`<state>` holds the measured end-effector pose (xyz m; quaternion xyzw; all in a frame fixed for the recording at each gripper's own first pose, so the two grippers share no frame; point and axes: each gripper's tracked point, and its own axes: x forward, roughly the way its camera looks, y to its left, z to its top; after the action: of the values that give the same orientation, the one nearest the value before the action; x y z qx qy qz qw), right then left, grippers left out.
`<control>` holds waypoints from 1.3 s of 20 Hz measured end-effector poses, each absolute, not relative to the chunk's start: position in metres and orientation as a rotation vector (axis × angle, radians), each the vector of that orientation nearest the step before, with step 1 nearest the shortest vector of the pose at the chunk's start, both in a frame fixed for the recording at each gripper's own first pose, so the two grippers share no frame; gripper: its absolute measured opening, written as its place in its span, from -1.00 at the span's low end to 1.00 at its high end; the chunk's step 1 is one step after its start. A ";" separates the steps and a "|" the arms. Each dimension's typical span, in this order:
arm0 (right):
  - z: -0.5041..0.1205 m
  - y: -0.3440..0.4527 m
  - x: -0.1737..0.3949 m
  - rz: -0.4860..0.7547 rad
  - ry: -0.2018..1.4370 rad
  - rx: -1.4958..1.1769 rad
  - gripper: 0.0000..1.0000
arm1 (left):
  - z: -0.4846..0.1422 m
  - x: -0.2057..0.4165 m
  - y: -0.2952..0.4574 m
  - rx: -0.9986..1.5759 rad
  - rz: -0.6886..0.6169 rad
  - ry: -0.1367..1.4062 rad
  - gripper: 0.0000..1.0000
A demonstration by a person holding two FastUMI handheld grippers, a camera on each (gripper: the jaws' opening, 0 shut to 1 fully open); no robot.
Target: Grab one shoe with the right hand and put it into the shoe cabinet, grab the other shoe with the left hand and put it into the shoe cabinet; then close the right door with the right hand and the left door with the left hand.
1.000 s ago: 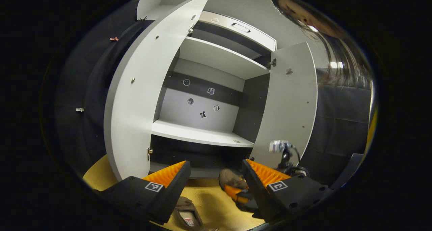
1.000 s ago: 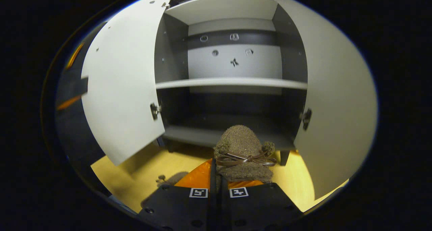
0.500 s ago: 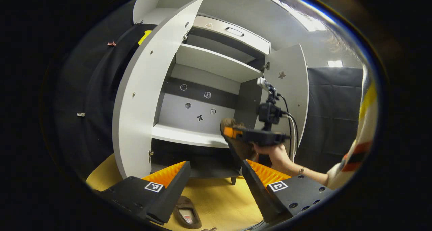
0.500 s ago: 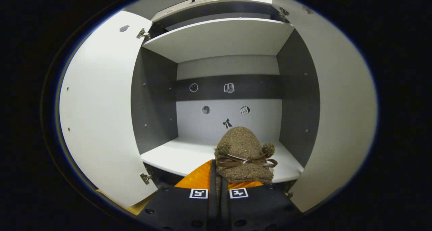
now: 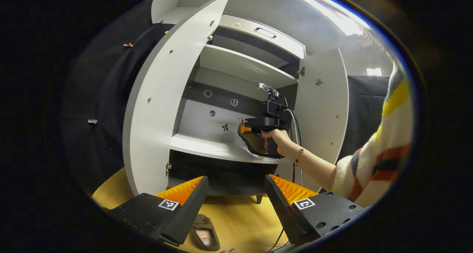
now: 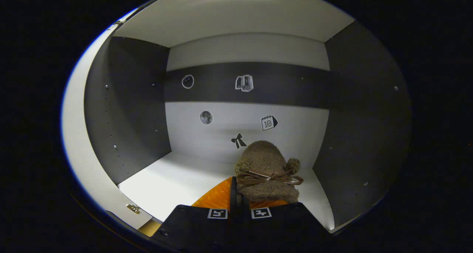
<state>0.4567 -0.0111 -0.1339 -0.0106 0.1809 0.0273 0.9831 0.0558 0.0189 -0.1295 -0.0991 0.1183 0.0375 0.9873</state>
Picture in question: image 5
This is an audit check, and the grey cabinet door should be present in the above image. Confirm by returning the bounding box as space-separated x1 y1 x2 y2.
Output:
275 48 350 192
123 0 231 196

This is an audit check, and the grey cabinet drawer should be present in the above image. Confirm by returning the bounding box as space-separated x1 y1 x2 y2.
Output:
218 14 306 59

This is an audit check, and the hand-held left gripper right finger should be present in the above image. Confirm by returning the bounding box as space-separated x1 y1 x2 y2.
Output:
265 174 370 246

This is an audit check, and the grey shoe cabinet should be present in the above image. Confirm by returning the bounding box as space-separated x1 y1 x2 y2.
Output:
123 0 350 205

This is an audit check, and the large ceiling light panel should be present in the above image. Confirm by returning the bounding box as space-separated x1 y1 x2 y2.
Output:
294 0 372 36

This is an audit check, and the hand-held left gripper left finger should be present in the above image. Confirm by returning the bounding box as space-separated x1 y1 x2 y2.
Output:
107 175 210 246

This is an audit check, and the black drawer handle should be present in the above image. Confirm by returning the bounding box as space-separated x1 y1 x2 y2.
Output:
255 27 277 38

